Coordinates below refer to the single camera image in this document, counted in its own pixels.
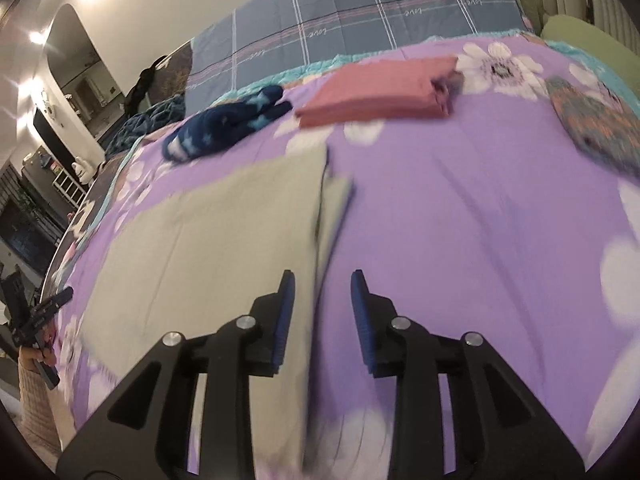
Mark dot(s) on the person's left hand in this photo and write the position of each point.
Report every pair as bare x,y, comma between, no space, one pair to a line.
29,355

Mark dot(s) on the blue plaid pillow cover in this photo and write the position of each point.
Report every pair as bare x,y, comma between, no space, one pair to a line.
350,15

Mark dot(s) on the folded pink garment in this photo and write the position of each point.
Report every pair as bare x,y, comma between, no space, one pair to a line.
375,92

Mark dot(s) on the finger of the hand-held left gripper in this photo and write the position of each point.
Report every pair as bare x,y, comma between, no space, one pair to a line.
55,301

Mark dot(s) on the small multicolour patterned cloth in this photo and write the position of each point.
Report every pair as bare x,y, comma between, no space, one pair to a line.
595,125

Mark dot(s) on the teal fleece blanket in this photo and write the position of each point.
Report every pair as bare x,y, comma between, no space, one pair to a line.
145,125

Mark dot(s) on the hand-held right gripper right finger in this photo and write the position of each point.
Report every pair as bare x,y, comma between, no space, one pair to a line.
361,325

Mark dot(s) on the pale grey-green long-sleeve shirt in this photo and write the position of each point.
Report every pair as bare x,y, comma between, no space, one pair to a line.
200,240

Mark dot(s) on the person's left forearm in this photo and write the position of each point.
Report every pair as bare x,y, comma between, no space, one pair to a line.
37,410

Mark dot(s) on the folded navy star-print garment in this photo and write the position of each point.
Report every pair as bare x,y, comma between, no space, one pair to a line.
220,125

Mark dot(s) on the black garment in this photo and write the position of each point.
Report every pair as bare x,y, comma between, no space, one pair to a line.
142,85

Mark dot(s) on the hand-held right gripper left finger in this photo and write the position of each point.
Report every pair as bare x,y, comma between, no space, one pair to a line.
285,320

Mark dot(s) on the purple floral bedsheet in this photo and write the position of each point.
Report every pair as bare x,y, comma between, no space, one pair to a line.
475,210

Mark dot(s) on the green pillow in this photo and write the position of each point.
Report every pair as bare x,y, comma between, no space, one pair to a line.
585,40

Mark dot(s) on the white shelf rack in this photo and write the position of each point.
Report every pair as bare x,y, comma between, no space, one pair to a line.
67,187

